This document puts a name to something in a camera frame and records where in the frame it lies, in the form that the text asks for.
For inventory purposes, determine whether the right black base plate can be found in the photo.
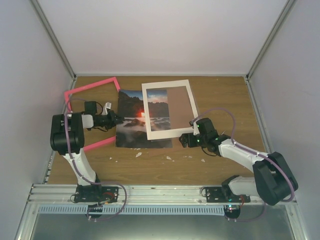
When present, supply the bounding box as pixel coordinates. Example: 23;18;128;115
204;186;251;203

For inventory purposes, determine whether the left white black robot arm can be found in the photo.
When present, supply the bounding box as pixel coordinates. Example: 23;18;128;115
50;101;125;202

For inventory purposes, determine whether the grey slotted cable duct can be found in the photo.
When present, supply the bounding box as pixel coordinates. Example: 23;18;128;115
38;204;225;216

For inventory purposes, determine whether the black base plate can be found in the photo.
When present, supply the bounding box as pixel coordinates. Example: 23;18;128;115
204;186;251;203
69;185;119;204

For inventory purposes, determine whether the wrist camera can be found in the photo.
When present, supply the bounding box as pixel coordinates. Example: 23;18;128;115
189;121;199;135
102;102;112;116

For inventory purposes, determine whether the left vertical aluminium post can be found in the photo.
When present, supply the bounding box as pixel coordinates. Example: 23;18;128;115
29;0;77;81

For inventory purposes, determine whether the broken glass shards pile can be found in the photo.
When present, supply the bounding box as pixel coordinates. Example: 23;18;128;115
130;148;143;158

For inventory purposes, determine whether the sunset landscape photo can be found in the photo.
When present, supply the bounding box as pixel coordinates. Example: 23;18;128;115
115;89;173;149

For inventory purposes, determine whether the vertical aluminium post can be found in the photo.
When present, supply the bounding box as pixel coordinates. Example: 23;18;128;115
29;0;77;81
245;0;298;80

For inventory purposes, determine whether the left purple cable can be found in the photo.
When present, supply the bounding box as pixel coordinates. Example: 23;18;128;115
63;97;101;186

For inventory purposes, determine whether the aluminium mounting rail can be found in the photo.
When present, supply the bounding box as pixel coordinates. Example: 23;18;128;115
27;183;297;206

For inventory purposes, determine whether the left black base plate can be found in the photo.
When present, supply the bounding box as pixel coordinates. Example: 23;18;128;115
69;185;119;204

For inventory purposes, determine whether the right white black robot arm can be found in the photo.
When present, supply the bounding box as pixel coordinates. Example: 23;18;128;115
179;118;299;206

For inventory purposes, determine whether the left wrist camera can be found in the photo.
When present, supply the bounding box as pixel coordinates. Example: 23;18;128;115
102;102;112;116

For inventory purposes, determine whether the pink picture frame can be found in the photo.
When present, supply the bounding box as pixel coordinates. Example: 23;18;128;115
63;76;122;152

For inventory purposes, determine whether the purple cable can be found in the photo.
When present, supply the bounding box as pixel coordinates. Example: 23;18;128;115
63;97;101;186
192;107;295;203

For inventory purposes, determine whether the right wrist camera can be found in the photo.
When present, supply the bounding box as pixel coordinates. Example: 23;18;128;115
189;121;199;135

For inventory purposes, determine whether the right vertical aluminium post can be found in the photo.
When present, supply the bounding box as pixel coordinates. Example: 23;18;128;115
245;0;298;80

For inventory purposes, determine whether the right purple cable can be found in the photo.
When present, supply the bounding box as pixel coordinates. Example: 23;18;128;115
192;107;295;203

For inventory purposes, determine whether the brown fibreboard backing board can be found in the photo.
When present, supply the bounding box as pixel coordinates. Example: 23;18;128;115
148;86;194;157

